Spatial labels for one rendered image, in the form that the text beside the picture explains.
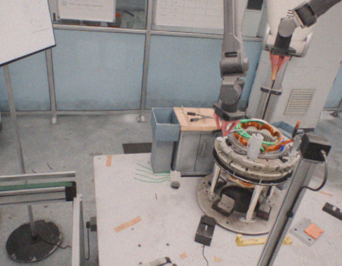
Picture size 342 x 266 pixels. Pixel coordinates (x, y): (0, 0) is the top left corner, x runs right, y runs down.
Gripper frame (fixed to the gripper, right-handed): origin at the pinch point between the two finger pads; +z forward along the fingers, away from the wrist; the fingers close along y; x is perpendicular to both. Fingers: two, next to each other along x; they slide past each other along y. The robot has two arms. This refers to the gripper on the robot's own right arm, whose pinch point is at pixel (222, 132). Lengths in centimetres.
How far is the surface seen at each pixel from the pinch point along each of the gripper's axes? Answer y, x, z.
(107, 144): -177, 16, 117
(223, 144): -2.3, 4.1, 7.3
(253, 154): 9.0, 8.6, 5.0
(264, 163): 12.7, 11.3, 6.9
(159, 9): -213, 75, -14
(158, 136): -28.2, -9.8, 16.6
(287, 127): -11, 52, 10
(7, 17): -71, -63, -22
